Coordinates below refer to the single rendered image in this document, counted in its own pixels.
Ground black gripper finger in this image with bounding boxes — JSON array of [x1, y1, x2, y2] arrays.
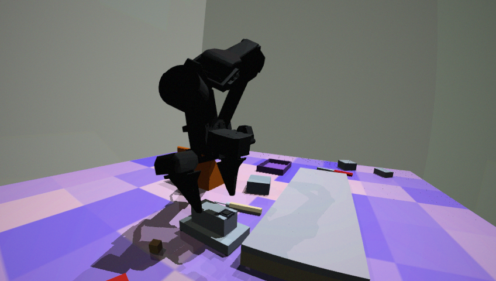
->
[[164, 170, 202, 214], [217, 157, 246, 196]]

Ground grey floor panel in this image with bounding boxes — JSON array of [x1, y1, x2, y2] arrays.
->
[[240, 167, 370, 281]]

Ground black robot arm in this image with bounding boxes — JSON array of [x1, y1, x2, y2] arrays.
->
[[159, 39, 265, 160]]

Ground tan hexagonal awl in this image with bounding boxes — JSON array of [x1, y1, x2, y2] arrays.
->
[[214, 201, 262, 215]]

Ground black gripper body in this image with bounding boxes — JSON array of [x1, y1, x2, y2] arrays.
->
[[154, 114, 232, 176]]

